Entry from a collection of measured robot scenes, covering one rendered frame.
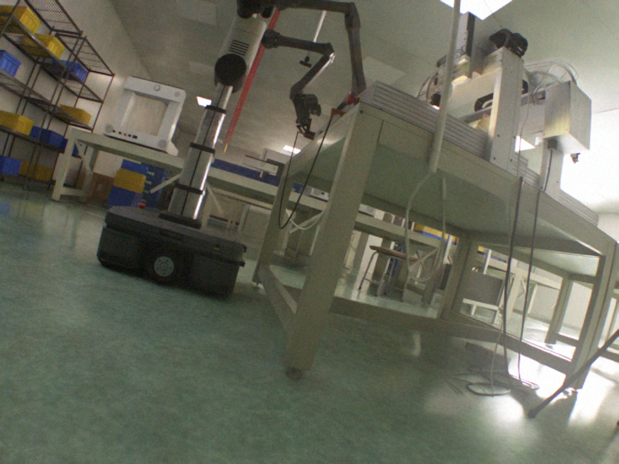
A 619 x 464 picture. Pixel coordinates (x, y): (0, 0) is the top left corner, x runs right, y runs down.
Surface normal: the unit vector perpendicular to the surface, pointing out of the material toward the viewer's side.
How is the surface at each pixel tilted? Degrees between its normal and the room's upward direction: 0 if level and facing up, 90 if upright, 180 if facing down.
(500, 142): 90
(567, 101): 90
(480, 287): 90
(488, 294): 90
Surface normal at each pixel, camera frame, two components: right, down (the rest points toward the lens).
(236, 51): 0.22, 0.23
